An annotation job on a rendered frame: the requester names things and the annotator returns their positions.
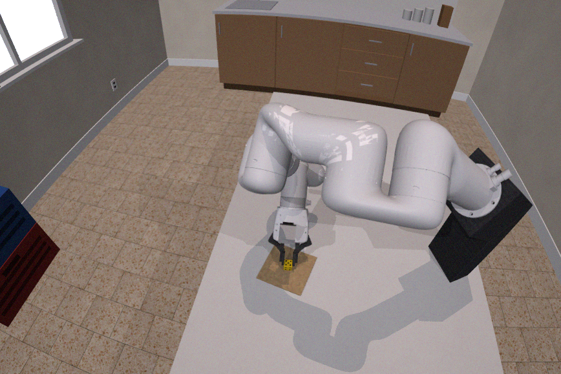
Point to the brown mat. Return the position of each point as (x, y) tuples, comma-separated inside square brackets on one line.
[(293, 281)]

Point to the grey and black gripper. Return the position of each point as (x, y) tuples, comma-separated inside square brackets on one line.
[(298, 216)]

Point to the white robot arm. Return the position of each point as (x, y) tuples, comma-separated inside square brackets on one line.
[(289, 147)]

